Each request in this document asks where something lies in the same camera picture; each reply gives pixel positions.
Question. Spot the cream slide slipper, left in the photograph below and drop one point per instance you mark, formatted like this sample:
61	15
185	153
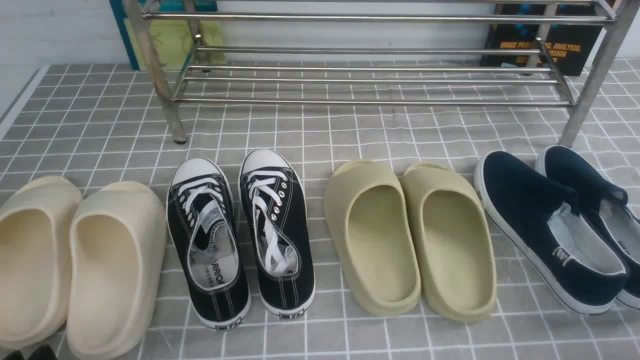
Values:
35	260

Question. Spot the grey checkered floor cloth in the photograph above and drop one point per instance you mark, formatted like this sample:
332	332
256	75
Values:
97	124

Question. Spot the navy slip-on shoe, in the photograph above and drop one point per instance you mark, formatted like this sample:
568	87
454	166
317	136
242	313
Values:
542	218
604	205

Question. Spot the olive slide slipper, left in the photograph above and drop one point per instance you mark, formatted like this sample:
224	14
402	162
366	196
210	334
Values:
366	215

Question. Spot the navy slip-on shoe, right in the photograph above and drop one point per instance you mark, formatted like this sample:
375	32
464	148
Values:
604	205

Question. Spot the olive slide slipper, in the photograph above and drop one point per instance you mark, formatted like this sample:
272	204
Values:
452	241
366	215

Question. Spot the black canvas sneaker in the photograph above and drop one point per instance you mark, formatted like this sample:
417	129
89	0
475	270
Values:
274	203
202	224

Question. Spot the black image processing book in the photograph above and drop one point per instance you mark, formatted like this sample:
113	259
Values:
569	45

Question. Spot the metal shoe rack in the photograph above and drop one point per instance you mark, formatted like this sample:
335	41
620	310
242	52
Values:
567	13

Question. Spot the olive slide slipper, right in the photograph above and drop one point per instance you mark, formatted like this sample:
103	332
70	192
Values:
452	241

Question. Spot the navy slip-on shoe, left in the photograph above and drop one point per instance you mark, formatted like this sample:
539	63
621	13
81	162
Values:
542	218

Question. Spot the cream slide slipper, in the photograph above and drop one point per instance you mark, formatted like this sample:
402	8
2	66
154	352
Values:
118	239
35	260

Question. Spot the cream slide slipper, right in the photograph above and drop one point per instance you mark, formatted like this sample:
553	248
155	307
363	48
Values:
118	239

